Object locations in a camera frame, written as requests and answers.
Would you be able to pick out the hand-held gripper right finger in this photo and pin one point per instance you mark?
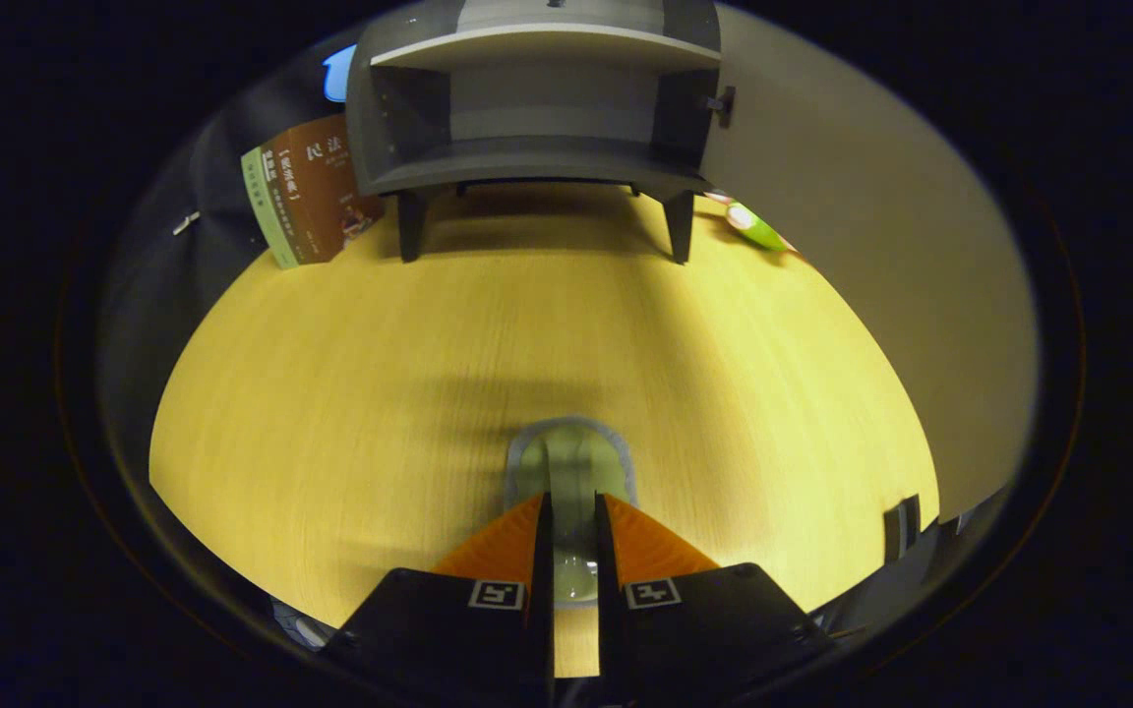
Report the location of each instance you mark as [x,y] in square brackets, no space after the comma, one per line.
[724,629]

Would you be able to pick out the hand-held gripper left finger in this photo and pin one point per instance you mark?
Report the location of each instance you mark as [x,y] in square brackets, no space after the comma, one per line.
[429,629]

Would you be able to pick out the green plush toy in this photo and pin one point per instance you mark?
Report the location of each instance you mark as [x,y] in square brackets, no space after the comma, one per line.
[753,226]

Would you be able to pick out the brown book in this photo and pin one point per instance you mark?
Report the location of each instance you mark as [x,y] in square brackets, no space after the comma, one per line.
[326,187]

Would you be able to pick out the white clip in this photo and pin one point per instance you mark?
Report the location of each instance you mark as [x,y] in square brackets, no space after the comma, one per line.
[186,223]

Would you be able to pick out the dark grey cabinet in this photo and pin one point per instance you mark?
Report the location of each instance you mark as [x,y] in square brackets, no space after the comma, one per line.
[527,157]

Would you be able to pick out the black backdrop cloth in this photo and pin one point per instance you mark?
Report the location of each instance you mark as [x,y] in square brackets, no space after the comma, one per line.
[212,167]

